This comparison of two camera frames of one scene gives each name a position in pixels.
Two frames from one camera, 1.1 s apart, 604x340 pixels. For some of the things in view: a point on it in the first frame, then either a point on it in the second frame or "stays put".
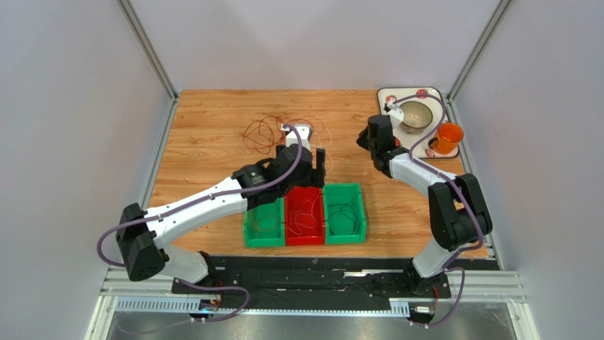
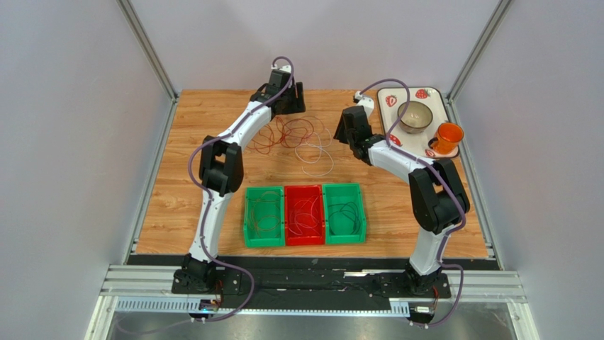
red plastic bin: [304, 216] stays put
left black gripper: [315, 177] -> [299, 105]
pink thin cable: [304, 216] stays put
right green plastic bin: [345, 220] stays put
